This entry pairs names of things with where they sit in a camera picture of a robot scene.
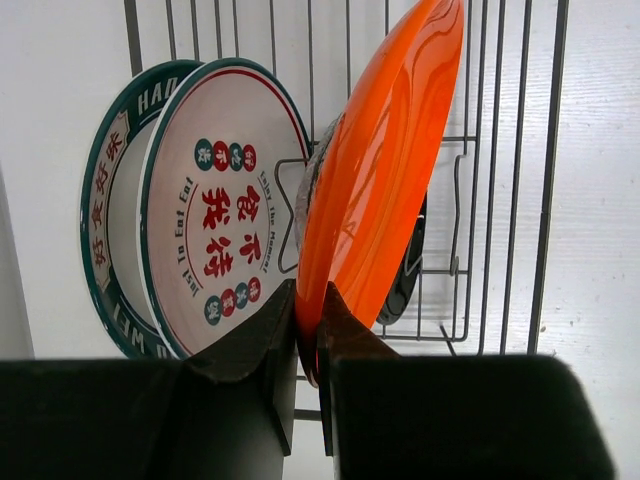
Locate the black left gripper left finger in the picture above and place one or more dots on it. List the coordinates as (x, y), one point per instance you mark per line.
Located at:
(225, 413)

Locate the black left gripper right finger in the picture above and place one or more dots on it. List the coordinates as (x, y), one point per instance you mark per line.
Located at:
(388, 416)

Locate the black round plate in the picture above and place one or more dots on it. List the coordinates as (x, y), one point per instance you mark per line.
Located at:
(401, 290)

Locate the green rimmed white plate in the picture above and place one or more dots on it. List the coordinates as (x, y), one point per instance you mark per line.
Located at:
(108, 210)

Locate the orange round plate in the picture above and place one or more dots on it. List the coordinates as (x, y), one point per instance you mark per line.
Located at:
(377, 169)

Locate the white plate red characters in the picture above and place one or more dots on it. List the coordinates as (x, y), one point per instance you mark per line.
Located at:
(223, 164)

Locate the clear glass plate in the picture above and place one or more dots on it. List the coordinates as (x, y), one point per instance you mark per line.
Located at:
(309, 180)

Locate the grey wire dish rack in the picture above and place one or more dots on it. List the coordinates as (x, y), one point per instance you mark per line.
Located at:
(513, 73)

